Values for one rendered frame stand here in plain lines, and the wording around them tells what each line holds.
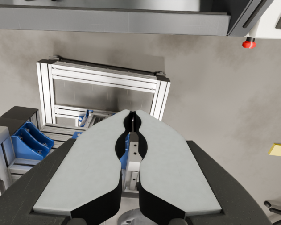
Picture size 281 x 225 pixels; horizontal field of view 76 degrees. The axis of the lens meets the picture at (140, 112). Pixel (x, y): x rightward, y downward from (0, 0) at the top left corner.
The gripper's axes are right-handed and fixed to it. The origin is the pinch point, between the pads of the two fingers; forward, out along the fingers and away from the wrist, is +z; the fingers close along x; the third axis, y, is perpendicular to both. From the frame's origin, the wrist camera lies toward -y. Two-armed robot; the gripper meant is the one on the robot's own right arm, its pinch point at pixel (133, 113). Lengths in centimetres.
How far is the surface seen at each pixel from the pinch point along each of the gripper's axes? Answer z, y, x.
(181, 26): 29.2, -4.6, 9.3
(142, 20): 29.2, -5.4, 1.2
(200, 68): 124, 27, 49
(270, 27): 26.2, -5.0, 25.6
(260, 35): 26.3, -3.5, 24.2
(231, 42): 124, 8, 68
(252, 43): 42, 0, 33
